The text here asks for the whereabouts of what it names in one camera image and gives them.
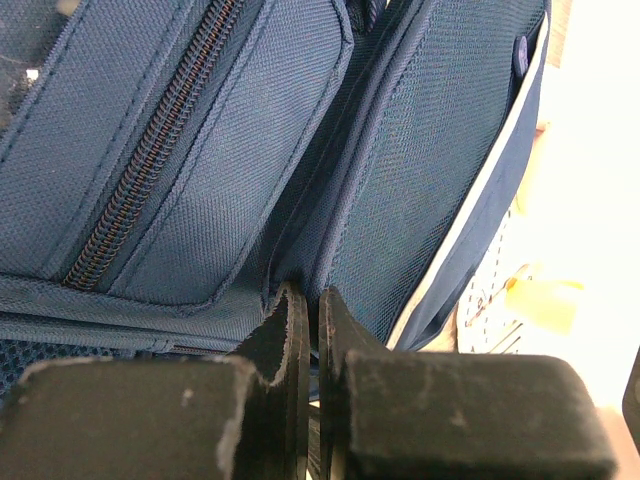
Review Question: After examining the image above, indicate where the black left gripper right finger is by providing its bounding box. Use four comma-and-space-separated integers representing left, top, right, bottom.
318, 288, 617, 479

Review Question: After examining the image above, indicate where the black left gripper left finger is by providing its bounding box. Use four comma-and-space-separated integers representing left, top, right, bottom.
1, 283, 310, 479

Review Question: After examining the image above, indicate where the navy blue student backpack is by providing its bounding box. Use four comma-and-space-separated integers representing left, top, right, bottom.
1, 1, 552, 392

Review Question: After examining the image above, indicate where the patterned white placemat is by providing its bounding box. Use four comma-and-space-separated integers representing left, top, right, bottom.
456, 206, 530, 354

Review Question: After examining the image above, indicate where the yellow cup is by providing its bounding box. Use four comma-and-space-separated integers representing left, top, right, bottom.
505, 263, 585, 336

